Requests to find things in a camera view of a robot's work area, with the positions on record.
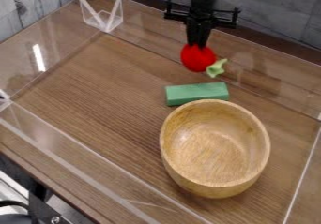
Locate black cable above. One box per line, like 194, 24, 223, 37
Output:
0, 200, 32, 224

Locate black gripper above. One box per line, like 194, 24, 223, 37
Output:
164, 0, 240, 48

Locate green foam block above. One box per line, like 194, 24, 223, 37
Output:
166, 82, 230, 106

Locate red plush strawberry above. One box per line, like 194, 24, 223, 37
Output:
180, 44, 228, 78

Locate wooden bowl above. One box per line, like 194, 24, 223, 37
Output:
159, 99, 271, 199

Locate clear acrylic tray enclosure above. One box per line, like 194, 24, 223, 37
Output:
0, 0, 321, 224

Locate black metal table bracket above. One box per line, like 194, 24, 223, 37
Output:
29, 193, 72, 224

